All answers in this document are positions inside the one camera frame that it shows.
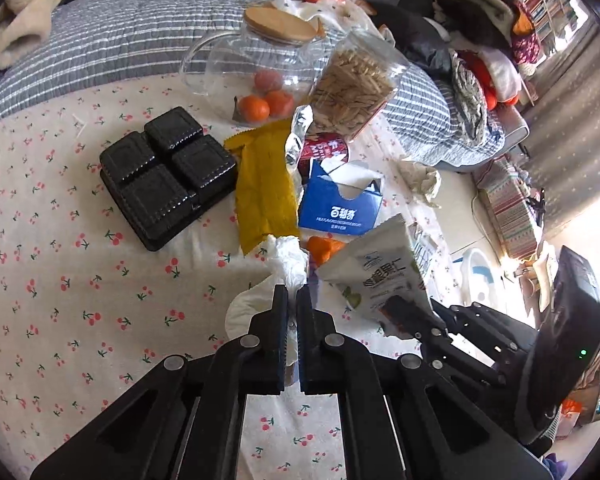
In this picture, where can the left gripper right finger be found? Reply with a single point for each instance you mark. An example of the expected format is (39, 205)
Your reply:
(316, 372)

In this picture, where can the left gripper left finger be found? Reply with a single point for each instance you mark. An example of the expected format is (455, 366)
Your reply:
(265, 368)

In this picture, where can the white tissue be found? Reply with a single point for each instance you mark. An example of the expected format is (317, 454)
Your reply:
(288, 265)
(423, 181)

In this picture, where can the white milk carton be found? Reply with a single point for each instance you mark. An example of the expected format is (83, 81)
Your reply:
(378, 275)

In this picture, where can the blue biscuit box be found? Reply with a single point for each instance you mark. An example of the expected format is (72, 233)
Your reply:
(341, 197)

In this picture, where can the yellow foil snack wrapper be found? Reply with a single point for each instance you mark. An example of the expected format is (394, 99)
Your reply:
(269, 185)

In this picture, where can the black plastic snack tray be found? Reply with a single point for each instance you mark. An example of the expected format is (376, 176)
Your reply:
(166, 176)

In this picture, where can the red milk drink can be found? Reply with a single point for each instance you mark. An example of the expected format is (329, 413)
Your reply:
(321, 146)

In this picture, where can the orange peel piece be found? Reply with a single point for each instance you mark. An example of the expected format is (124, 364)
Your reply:
(321, 249)

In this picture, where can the striped storage box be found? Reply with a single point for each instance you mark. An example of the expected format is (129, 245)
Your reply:
(511, 207)

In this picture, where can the cherry print tablecloth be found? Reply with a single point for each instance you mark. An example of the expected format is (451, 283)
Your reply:
(85, 309)

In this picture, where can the orange tangerine front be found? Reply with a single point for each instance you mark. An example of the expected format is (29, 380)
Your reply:
(253, 109)

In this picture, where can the orange tangerine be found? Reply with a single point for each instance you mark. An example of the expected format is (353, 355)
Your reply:
(253, 109)
(280, 103)

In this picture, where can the orange tangerine right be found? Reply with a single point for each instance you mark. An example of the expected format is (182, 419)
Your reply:
(280, 103)

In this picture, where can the pile of clothes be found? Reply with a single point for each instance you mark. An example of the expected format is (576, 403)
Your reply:
(475, 50)

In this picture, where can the reddish tangerine back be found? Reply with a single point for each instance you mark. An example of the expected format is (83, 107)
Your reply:
(267, 80)

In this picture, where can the glass teapot wooden lid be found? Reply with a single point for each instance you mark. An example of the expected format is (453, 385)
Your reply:
(220, 65)

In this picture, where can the sunflower seed plastic jar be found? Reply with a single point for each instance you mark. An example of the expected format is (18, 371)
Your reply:
(362, 76)

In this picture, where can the grey striped quilt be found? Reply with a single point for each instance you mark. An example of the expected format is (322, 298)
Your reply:
(96, 42)

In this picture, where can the white patterned cloth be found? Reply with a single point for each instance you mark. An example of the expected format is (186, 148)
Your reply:
(343, 15)

